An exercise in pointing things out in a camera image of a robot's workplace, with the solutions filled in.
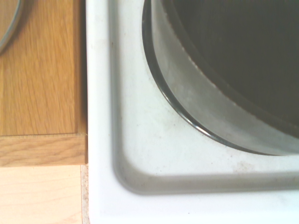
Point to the white electric stove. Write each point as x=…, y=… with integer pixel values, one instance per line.
x=140, y=168

